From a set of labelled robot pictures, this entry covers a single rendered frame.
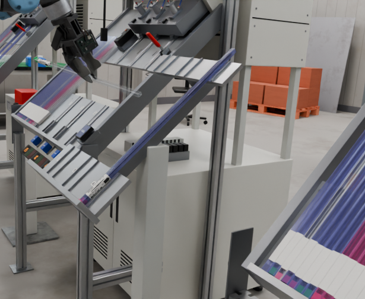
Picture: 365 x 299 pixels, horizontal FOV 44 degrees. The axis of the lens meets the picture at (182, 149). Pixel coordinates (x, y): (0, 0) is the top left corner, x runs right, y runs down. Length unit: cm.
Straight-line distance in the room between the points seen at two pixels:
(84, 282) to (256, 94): 641
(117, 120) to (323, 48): 764
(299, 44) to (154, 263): 105
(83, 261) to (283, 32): 109
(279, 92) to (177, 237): 595
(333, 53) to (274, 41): 702
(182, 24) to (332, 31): 741
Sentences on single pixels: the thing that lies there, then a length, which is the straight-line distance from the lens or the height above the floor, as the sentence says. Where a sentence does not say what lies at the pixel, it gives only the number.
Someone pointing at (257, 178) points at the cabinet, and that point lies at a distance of 183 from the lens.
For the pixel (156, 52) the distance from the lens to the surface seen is 160.
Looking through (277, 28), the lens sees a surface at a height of 114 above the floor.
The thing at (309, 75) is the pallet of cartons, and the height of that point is 67.
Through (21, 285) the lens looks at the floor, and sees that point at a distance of 216.
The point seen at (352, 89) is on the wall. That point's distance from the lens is 893.
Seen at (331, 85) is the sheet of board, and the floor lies 47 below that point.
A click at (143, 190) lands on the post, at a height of 69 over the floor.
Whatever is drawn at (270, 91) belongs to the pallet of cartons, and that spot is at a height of 39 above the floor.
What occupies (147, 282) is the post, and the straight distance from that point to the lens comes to 126.
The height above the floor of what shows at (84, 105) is 83.
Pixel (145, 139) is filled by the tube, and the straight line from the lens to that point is 100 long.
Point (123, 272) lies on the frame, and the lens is 156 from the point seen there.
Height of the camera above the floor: 107
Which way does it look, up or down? 13 degrees down
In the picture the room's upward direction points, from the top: 4 degrees clockwise
